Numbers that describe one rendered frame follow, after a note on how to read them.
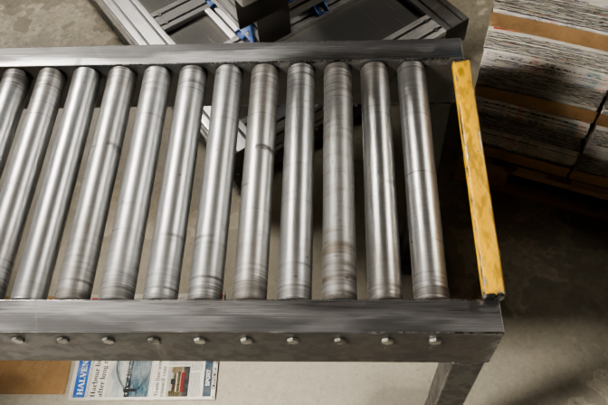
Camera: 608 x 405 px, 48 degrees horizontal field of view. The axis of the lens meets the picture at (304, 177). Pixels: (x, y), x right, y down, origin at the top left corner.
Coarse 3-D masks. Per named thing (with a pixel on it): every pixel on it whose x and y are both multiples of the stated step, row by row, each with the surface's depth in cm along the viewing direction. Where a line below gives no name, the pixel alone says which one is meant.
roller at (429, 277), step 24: (408, 72) 118; (408, 96) 115; (408, 120) 112; (408, 144) 110; (432, 144) 111; (408, 168) 108; (432, 168) 107; (408, 192) 106; (432, 192) 104; (408, 216) 104; (432, 216) 102; (432, 240) 99; (432, 264) 97; (432, 288) 95
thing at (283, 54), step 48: (0, 48) 126; (48, 48) 125; (96, 48) 125; (144, 48) 124; (192, 48) 123; (240, 48) 123; (288, 48) 122; (336, 48) 122; (384, 48) 121; (432, 48) 120; (432, 96) 127
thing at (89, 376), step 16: (80, 368) 173; (96, 368) 173; (112, 368) 173; (128, 368) 173; (144, 368) 172; (160, 368) 172; (176, 368) 172; (192, 368) 172; (208, 368) 172; (80, 384) 171; (96, 384) 171; (112, 384) 170; (128, 384) 170; (144, 384) 170; (160, 384) 170; (176, 384) 170; (192, 384) 169; (208, 384) 169
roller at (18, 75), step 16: (16, 80) 122; (32, 80) 125; (0, 96) 119; (16, 96) 120; (0, 112) 117; (16, 112) 119; (0, 128) 116; (16, 128) 119; (0, 144) 114; (0, 160) 113; (0, 176) 113
